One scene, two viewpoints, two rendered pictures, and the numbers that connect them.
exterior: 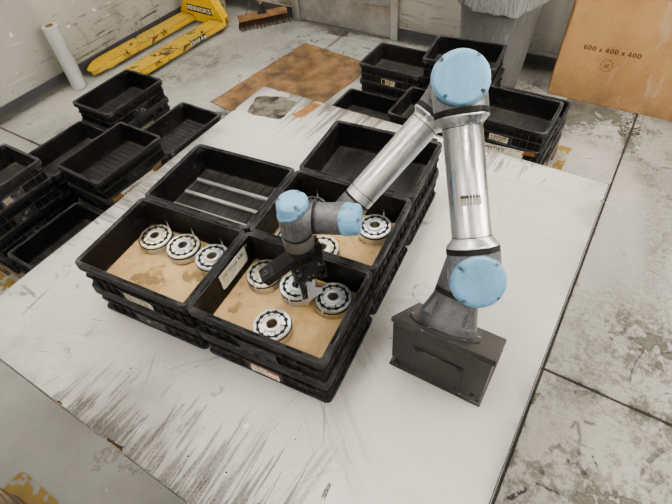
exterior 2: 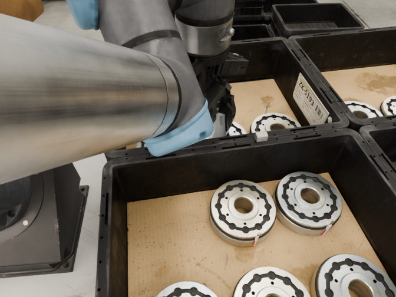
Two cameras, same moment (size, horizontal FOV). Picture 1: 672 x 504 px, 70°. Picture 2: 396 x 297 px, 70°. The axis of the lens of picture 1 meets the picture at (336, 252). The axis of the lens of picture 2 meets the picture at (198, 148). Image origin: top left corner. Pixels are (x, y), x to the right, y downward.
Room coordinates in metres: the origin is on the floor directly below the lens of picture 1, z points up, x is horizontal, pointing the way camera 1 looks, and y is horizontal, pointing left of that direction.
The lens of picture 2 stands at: (1.08, -0.15, 1.25)
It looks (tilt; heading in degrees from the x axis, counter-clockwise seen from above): 49 degrees down; 140
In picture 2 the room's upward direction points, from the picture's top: straight up
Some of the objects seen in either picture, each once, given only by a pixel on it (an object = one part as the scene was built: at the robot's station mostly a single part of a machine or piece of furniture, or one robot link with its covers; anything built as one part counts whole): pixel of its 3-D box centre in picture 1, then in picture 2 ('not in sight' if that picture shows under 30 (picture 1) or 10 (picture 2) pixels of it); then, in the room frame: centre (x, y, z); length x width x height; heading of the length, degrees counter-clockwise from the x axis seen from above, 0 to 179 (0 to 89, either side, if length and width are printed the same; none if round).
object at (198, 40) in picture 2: (297, 238); (205, 31); (0.81, 0.09, 1.07); 0.08 x 0.08 x 0.05
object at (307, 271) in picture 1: (304, 259); (200, 83); (0.81, 0.08, 0.99); 0.09 x 0.08 x 0.12; 108
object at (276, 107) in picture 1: (270, 105); not in sight; (2.02, 0.24, 0.71); 0.22 x 0.19 x 0.01; 54
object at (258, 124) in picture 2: (264, 273); (277, 131); (0.89, 0.21, 0.86); 0.10 x 0.10 x 0.01
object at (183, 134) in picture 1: (185, 151); not in sight; (2.28, 0.79, 0.31); 0.40 x 0.30 x 0.34; 144
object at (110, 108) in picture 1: (133, 125); not in sight; (2.52, 1.11, 0.37); 0.40 x 0.30 x 0.45; 144
